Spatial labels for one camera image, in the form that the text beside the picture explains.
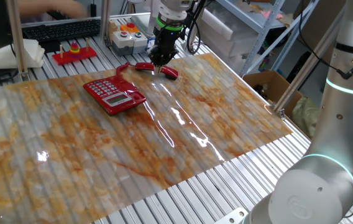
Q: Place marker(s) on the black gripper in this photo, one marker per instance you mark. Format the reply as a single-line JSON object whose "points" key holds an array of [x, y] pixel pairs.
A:
{"points": [[164, 46]]}

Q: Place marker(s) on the red telephone handset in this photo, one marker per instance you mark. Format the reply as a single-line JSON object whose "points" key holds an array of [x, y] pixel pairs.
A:
{"points": [[170, 72]]}

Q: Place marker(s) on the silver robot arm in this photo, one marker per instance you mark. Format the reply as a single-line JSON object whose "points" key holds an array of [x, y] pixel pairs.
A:
{"points": [[344, 130]]}

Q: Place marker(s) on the red telephone base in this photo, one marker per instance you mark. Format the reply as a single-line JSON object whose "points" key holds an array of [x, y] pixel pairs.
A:
{"points": [[126, 93]]}

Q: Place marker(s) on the person's bare hand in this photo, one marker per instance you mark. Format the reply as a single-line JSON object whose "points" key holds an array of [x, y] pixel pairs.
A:
{"points": [[67, 8]]}

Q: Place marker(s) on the grey two-button box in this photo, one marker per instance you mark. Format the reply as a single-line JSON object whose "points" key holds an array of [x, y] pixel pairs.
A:
{"points": [[126, 45]]}

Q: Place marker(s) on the orange emergency stop button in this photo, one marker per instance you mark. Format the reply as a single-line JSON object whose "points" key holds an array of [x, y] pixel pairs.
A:
{"points": [[130, 28]]}

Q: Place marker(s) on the translucent storage bin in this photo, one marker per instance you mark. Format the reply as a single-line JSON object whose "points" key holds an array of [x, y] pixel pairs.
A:
{"points": [[226, 34]]}

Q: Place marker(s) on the red peg toy base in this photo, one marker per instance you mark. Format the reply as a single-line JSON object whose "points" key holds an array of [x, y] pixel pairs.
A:
{"points": [[77, 59]]}

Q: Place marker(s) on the rainbow stacking rings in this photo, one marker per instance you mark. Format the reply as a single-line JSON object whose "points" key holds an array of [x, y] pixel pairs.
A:
{"points": [[75, 49]]}

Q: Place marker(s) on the grey metal shelf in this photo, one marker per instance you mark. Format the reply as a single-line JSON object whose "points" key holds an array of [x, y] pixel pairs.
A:
{"points": [[241, 17]]}

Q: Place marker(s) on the orange marble pattern mat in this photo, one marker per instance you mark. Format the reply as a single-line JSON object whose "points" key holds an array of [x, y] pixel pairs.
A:
{"points": [[102, 149]]}

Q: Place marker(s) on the black keyboard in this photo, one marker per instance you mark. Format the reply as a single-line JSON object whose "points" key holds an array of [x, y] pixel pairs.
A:
{"points": [[61, 29]]}

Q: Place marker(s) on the brown cardboard box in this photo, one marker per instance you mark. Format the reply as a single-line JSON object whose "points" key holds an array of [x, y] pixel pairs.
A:
{"points": [[276, 82]]}

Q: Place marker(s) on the pink paper sheet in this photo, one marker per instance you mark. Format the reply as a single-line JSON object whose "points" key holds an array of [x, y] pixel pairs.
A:
{"points": [[269, 14]]}

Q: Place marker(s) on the green fabric bag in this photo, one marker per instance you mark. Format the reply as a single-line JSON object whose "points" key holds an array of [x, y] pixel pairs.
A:
{"points": [[304, 116]]}

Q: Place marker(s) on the aluminium frame post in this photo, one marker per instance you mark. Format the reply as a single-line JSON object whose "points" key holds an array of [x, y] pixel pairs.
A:
{"points": [[300, 77], [104, 18], [18, 46], [204, 4]]}

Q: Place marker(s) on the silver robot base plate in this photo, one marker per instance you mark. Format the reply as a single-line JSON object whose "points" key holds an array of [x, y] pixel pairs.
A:
{"points": [[232, 217]]}

